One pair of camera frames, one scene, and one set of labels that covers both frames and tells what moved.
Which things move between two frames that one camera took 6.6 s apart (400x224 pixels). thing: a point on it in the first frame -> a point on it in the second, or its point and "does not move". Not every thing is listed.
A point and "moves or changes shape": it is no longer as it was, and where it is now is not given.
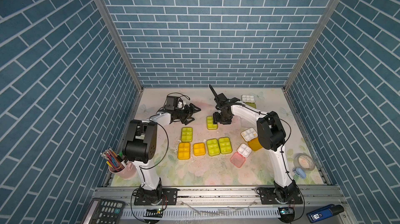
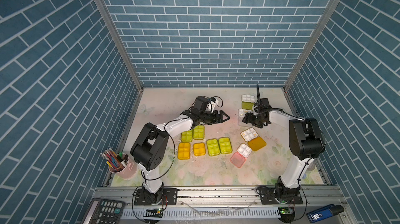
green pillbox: (225, 145) does not move
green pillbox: (213, 147) does not move
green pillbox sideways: (186, 134) does not move
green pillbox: (210, 123) moves or changes shape
